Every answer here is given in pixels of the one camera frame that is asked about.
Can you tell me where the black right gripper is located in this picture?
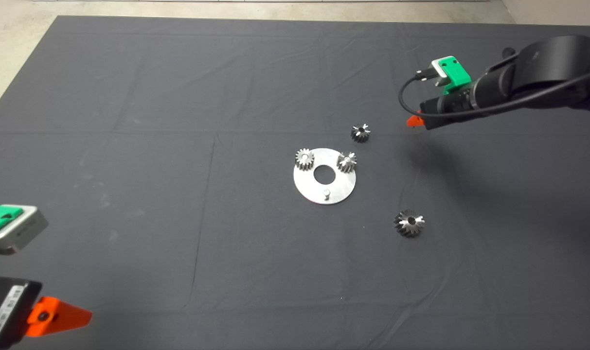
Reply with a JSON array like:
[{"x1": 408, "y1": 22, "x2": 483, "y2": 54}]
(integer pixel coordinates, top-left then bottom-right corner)
[{"x1": 407, "y1": 83, "x2": 480, "y2": 131}]

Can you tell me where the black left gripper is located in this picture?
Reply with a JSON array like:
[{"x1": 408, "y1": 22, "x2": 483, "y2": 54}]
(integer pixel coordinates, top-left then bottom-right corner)
[{"x1": 0, "y1": 276, "x2": 93, "y2": 350}]

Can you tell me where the small steel gear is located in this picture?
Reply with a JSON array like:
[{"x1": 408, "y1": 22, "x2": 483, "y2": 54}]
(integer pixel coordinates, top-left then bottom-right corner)
[
  {"x1": 337, "y1": 151, "x2": 358, "y2": 173},
  {"x1": 295, "y1": 148, "x2": 316, "y2": 171},
  {"x1": 351, "y1": 123, "x2": 372, "y2": 143}
]

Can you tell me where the large steel gear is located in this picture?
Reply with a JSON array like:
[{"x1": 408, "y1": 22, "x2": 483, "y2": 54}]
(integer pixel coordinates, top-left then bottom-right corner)
[{"x1": 393, "y1": 210, "x2": 426, "y2": 238}]

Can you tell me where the round metal plate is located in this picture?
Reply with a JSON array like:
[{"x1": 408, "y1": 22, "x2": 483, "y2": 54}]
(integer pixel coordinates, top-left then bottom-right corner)
[{"x1": 293, "y1": 148, "x2": 357, "y2": 205}]

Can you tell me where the dark grey table cloth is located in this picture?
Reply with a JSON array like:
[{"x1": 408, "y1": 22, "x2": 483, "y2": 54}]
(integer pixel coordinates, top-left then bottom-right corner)
[{"x1": 0, "y1": 15, "x2": 590, "y2": 350}]

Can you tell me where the black right camera cable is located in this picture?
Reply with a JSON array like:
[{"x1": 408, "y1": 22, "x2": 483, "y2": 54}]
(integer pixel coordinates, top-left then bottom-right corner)
[{"x1": 398, "y1": 67, "x2": 590, "y2": 120}]

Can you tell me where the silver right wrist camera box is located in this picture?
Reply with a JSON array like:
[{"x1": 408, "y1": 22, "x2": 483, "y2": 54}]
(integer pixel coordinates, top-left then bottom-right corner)
[{"x1": 431, "y1": 57, "x2": 451, "y2": 82}]

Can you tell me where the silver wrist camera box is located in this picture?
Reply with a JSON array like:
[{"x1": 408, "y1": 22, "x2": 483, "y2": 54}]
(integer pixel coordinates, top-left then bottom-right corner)
[
  {"x1": 431, "y1": 57, "x2": 451, "y2": 82},
  {"x1": 0, "y1": 205, "x2": 49, "y2": 254}
]

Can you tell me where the green right camera mount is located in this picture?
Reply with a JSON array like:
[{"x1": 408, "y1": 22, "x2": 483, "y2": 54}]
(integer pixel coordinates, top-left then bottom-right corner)
[{"x1": 441, "y1": 56, "x2": 472, "y2": 95}]

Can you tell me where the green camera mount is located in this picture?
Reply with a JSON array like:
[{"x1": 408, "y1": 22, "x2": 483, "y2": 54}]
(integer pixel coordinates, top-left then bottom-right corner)
[
  {"x1": 0, "y1": 204, "x2": 24, "y2": 277},
  {"x1": 441, "y1": 56, "x2": 472, "y2": 95}
]

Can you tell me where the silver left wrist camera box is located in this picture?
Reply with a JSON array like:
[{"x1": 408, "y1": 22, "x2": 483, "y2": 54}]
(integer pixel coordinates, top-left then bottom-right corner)
[{"x1": 0, "y1": 205, "x2": 49, "y2": 254}]

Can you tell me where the green left camera mount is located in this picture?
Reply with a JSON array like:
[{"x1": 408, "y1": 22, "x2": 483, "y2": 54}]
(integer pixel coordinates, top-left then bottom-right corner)
[{"x1": 0, "y1": 204, "x2": 24, "y2": 277}]

